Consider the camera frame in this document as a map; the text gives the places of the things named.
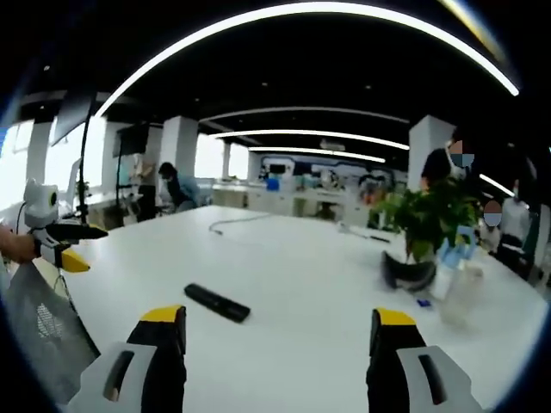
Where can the small blue object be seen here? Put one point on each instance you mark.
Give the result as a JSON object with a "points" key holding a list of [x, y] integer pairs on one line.
{"points": [[423, 302]]}

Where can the black monitor on stand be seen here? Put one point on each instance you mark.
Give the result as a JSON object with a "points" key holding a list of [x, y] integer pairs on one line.
{"points": [[130, 139]]}

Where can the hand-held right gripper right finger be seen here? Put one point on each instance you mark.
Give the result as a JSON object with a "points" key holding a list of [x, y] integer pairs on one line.
{"points": [[404, 370]]}

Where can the white background counter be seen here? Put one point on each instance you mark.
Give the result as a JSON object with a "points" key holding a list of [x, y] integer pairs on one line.
{"points": [[301, 200]]}

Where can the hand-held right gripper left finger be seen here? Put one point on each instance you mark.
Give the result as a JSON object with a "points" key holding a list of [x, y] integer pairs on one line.
{"points": [[142, 370]]}

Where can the long ceiling light strip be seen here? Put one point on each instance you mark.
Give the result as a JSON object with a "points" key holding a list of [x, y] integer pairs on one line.
{"points": [[301, 10], [310, 134], [314, 151]]}

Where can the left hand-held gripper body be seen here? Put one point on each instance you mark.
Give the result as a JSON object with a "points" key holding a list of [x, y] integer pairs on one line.
{"points": [[39, 206]]}

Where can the blue box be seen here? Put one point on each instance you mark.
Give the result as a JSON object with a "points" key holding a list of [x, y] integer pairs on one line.
{"points": [[273, 185]]}

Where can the blue and white bottle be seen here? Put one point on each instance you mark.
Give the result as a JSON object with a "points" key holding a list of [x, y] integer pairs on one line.
{"points": [[456, 251]]}

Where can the black hanging panel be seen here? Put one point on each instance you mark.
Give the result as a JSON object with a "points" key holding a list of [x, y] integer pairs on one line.
{"points": [[71, 116]]}

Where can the grey mesh chair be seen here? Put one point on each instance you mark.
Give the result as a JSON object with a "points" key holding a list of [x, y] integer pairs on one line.
{"points": [[39, 327]]}

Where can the black plant pot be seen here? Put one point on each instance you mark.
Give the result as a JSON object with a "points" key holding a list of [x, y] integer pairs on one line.
{"points": [[409, 273]]}

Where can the black remote control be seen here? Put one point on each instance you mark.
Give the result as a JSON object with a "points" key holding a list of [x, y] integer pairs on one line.
{"points": [[217, 302]]}

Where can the green potted plant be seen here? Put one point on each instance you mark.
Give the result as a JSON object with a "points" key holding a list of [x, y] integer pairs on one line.
{"points": [[430, 211]]}

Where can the person's left hand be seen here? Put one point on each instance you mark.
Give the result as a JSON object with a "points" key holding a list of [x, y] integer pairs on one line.
{"points": [[16, 244]]}

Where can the black stand pole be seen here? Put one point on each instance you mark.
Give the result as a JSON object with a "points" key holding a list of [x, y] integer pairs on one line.
{"points": [[84, 172]]}

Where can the small black flat object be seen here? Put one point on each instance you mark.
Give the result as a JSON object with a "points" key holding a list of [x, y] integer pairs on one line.
{"points": [[379, 238]]}

